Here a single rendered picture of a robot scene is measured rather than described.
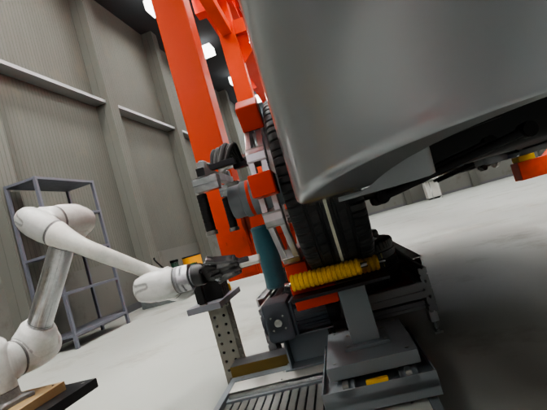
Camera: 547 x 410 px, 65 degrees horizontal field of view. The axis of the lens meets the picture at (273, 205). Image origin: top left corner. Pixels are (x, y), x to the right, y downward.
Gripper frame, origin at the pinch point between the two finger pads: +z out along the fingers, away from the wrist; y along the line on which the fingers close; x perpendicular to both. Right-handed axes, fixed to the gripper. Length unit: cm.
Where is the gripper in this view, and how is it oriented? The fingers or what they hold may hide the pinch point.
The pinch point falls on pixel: (249, 260)
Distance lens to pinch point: 143.2
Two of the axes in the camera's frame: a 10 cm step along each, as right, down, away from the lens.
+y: -2.9, -6.9, -6.6
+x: -0.9, -6.7, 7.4
